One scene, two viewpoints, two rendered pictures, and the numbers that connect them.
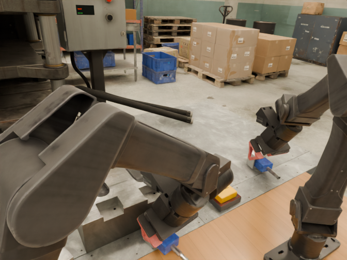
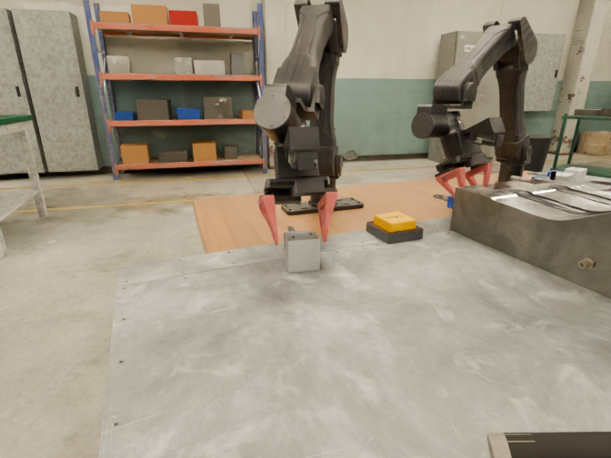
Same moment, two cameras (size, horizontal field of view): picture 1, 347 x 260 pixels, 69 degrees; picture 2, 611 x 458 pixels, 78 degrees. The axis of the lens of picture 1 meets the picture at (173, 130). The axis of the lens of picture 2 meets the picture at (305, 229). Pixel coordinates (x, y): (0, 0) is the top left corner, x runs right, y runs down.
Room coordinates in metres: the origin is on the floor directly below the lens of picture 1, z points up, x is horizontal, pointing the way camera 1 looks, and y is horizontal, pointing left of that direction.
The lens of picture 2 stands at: (1.29, -0.18, 1.06)
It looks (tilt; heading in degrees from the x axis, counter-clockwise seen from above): 20 degrees down; 192
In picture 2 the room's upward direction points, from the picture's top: straight up
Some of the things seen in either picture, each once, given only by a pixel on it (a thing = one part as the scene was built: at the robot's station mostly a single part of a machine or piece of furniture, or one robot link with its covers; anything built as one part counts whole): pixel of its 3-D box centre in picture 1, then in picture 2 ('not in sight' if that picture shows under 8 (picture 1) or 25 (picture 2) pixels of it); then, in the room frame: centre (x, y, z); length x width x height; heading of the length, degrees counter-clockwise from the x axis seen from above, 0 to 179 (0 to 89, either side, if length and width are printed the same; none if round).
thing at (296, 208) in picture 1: (313, 216); (323, 166); (0.41, -0.32, 0.90); 0.09 x 0.06 x 0.06; 86
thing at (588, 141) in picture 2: not in sight; (599, 143); (-6.95, 3.84, 0.20); 0.63 x 0.44 x 0.40; 116
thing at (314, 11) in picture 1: (312, 8); not in sight; (7.18, -3.37, 1.26); 0.42 x 0.33 x 0.29; 26
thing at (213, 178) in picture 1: (204, 172); (441, 110); (0.38, -0.06, 1.03); 0.12 x 0.09 x 0.12; 138
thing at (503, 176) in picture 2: not in sight; (510, 175); (0.09, 0.19, 0.84); 0.20 x 0.07 x 0.08; 121
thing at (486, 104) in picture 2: not in sight; (469, 100); (-5.57, 1.14, 0.98); 1.00 x 0.47 x 1.95; 116
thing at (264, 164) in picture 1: (265, 166); (296, 240); (0.70, -0.32, 0.83); 0.13 x 0.05 x 0.05; 23
